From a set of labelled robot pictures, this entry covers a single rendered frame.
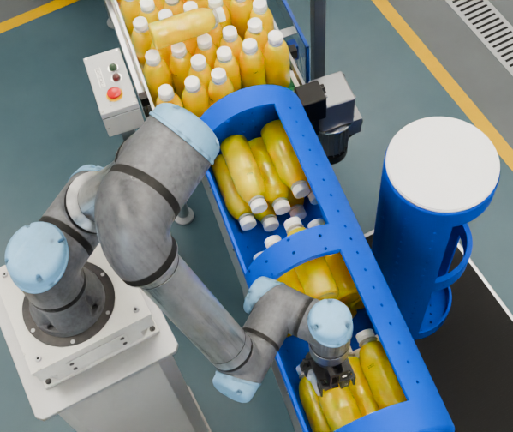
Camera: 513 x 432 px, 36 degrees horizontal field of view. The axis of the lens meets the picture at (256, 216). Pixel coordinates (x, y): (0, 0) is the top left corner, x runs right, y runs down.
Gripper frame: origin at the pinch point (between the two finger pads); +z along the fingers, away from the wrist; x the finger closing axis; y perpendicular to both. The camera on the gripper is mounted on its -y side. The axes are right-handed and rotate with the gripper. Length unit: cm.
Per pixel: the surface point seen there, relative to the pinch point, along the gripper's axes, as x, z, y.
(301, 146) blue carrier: 13, -11, -47
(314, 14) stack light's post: 41, 18, -108
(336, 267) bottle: 10.6, -4.2, -19.3
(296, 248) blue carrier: 2.9, -12.7, -22.8
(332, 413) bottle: -1.9, -2.7, 9.5
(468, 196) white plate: 49, 7, -30
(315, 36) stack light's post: 41, 28, -108
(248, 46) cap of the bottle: 14, 0, -89
